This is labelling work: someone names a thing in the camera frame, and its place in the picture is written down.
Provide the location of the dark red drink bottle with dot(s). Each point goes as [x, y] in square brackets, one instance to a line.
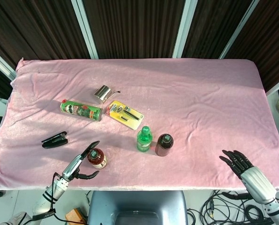
[164, 144]

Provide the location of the green Pringles can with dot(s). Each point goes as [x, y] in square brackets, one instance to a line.
[81, 110]

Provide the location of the pink fleece table cloth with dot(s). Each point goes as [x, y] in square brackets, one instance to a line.
[139, 93]

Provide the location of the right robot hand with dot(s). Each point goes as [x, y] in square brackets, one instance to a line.
[249, 174]

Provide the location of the red sauce jar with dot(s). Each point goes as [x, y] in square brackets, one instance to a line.
[96, 158]

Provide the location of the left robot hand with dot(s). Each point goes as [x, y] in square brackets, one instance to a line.
[81, 162]

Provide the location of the green plastic bottle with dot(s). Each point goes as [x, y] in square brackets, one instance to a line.
[144, 138]

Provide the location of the razor in yellow blister pack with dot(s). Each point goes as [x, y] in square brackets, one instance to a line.
[125, 114]

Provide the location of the orange wooden block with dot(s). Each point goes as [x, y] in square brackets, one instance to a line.
[74, 216]

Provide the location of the black stapler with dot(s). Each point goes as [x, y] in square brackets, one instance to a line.
[55, 140]

